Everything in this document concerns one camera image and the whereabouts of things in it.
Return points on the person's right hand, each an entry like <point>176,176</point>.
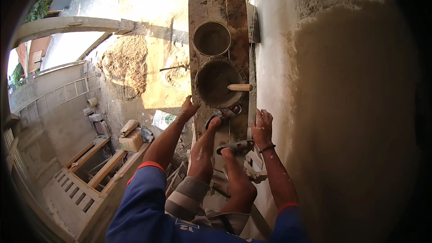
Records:
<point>261,131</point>

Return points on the person's left hand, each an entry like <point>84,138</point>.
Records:
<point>187,109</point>

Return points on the person's right fingers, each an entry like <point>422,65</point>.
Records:
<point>264,116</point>

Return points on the person's left fingers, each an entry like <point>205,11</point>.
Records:
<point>193,105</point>

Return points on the large mortar basin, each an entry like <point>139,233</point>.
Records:
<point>214,81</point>

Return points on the white cement bag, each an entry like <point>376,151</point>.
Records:
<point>163,119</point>

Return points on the person's legs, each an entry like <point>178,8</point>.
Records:
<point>202,155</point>

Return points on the rolled grey sack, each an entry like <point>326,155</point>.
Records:
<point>129,127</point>

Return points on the small mortar-caked bucket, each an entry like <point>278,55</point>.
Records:
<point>211,38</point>

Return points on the tan stone block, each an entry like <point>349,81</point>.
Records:
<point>131,141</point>

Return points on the heap of wood scraps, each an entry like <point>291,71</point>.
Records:
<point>176,177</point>

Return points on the heap of sand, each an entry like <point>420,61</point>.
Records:
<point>125,65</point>

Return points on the mortar-caked plaster float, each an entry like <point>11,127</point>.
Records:
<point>253,23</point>

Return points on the heap of grey bricks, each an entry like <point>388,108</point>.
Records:
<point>99,125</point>

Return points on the small tan bucket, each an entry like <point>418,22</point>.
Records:
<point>91,102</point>

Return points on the wooden scaffold planks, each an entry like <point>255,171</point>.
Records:
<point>206,0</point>

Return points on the person's body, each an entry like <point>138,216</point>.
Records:
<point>145,216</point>

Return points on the curved concrete beam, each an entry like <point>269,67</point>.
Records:
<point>67,25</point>

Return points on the green plants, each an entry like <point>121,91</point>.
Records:
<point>42,5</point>

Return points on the wooden window frame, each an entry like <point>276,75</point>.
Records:
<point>96,165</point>

